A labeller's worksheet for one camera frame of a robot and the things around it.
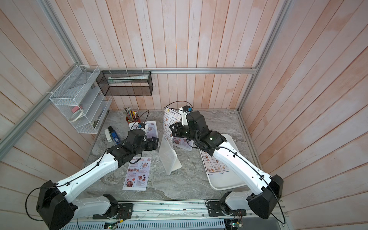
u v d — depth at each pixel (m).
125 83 1.04
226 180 0.87
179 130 0.60
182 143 0.95
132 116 1.01
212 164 0.86
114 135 1.02
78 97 0.78
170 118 0.70
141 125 0.70
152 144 0.72
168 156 1.00
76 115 0.81
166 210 0.76
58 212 0.38
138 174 0.86
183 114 0.62
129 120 0.98
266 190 0.39
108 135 1.01
